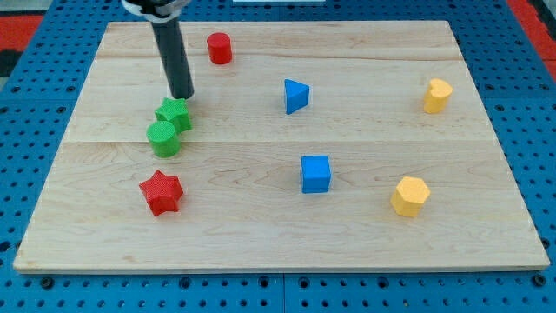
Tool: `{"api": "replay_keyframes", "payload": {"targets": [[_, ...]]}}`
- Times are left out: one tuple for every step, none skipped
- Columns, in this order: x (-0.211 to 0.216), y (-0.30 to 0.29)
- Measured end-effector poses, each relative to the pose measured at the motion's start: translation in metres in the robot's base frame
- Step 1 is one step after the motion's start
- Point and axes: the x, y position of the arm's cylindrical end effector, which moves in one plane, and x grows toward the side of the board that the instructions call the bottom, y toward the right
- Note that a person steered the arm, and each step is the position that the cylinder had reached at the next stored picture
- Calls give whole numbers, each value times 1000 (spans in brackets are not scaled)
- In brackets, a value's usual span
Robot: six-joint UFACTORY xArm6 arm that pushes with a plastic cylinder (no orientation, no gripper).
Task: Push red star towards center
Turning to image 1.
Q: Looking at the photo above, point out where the red star block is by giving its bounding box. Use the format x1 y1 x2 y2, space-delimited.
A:
139 170 183 216

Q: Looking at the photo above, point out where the yellow hexagon block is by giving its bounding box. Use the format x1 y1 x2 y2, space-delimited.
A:
390 176 431 217

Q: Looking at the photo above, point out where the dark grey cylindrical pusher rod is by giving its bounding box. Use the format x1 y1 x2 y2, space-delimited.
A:
151 17 195 99

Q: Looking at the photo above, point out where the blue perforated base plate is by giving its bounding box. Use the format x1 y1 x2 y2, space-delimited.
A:
1 1 555 312

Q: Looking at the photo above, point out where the light wooden board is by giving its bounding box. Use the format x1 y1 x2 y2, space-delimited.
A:
13 21 550 275

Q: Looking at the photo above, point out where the green cylinder block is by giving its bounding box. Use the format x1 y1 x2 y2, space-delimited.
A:
146 121 181 158

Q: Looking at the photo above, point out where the red cylinder block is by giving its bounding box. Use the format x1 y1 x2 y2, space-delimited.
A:
207 32 233 64

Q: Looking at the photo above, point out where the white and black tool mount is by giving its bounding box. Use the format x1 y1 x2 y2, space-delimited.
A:
121 0 190 22

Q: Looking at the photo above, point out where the blue triangle block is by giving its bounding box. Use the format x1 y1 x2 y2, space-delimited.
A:
284 79 310 115

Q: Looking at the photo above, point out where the blue cube block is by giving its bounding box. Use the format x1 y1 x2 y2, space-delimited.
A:
301 155 332 194

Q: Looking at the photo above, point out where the green star block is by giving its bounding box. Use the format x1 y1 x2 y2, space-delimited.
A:
155 98 192 133

